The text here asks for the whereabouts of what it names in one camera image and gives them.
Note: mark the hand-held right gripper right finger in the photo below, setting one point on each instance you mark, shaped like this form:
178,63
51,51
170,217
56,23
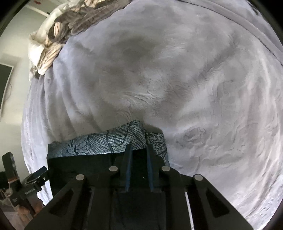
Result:
151,172

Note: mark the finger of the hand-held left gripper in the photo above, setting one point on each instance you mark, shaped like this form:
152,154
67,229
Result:
36,175
10,165

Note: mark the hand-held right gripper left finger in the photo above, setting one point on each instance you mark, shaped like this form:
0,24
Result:
127,172

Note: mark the black pants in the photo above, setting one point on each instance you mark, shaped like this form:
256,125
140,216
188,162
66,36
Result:
77,163

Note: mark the person's left hand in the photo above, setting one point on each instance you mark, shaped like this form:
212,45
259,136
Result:
31,206

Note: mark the speckled folded cloth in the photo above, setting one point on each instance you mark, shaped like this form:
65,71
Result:
158,143

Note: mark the blue leaf patterned folded cloth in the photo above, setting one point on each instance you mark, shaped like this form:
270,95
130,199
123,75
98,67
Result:
99,143

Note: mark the white fluffy blanket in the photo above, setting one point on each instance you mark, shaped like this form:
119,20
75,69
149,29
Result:
176,77

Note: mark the dark wall-mounted screen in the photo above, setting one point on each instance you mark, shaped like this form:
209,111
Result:
5,88

